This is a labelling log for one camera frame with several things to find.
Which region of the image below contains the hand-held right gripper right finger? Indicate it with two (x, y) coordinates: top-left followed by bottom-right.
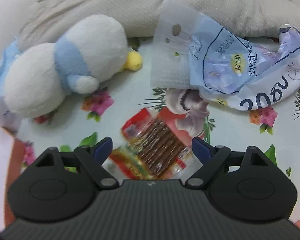
(186, 136), (275, 188)

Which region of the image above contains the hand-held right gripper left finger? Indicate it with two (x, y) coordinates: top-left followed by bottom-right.
(34, 136), (118, 188)

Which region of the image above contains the red packet of brown sticks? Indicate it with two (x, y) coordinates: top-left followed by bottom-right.
(108, 107), (199, 180)

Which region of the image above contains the pink cardboard box lid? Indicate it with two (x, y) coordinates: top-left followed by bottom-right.
(0, 122), (27, 233)

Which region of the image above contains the crumpled light blue bag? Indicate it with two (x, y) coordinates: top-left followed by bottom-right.
(150, 0), (300, 112)

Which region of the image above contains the white and blue plush toy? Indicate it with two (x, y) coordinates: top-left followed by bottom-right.
(3, 14), (143, 118)

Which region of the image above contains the grey blanket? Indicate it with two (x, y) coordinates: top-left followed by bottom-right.
(15, 0), (300, 45)

